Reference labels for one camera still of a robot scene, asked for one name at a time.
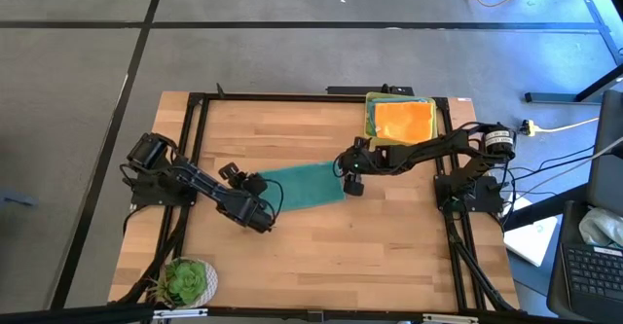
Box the dark flat scrap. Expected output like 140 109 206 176
2 195 39 209

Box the black desk leg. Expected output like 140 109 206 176
524 62 623 104

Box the yellow plastic tray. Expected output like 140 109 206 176
363 91 439 149

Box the black diagonal bar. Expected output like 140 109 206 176
500 183 588 232

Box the grey cable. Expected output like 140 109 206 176
559 136 623 177

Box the grey metal bar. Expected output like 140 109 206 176
573 0 623 66

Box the yellow power socket with cord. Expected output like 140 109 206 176
519 117 601 138

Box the black aluminium table frame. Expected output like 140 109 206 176
109 89 520 315

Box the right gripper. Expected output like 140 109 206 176
333 136 377 198

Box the green microfiber towel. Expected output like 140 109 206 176
365 100 376 138

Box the succulent in white pot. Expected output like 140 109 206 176
154 255 219 308

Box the silver metal bracket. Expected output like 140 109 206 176
421 312 481 324
152 307 209 321

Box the orange microfiber towel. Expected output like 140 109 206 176
374 101 434 144

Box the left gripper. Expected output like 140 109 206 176
217 162 270 198

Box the black laptop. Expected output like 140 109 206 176
544 199 623 323

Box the pale crumpled cloth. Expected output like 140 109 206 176
577 207 623 250

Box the teal microfiber towel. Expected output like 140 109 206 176
256 162 347 214

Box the black left camera cable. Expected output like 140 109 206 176
262 177 285 228

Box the black horizontal beam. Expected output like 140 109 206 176
0 303 623 324

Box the white flat box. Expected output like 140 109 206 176
502 195 559 269

